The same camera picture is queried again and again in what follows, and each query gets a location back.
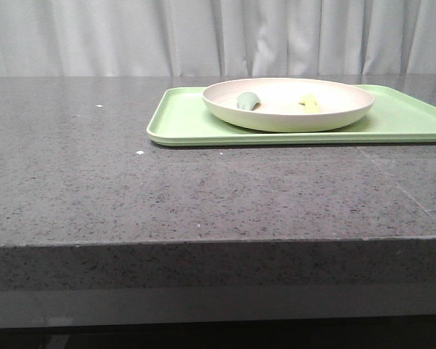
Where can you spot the beige round plate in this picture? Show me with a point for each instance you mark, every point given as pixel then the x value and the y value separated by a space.
pixel 279 111

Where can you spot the yellow plastic fork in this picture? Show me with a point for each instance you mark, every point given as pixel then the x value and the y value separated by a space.
pixel 310 103

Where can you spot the green plastic spoon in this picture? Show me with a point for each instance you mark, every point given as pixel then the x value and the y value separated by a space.
pixel 248 101

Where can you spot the light green rectangular tray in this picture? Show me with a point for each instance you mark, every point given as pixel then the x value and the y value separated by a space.
pixel 182 120

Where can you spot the white curtain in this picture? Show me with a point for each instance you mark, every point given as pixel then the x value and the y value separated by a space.
pixel 216 38

